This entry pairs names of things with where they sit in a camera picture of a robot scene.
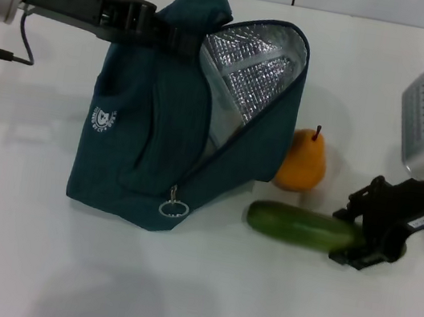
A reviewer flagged orange pear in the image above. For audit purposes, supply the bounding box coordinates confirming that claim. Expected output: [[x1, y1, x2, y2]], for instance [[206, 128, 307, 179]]
[[271, 119, 334, 197]]

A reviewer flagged teal insulated lunch bag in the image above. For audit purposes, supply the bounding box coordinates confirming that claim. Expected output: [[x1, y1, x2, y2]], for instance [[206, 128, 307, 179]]
[[61, 0, 318, 254]]

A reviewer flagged green cucumber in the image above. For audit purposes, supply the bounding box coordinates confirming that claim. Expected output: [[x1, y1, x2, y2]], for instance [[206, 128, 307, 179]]
[[243, 197, 370, 261]]

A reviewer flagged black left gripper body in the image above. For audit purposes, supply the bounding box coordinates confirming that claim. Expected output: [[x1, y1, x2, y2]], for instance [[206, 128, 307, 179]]
[[17, 0, 133, 46]]

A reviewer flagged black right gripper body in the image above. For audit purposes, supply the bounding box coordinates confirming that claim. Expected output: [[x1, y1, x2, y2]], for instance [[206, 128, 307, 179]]
[[361, 172, 424, 268]]

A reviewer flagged white zipper pull ring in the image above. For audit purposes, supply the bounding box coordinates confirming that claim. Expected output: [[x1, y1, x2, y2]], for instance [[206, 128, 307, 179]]
[[157, 183, 193, 220]]

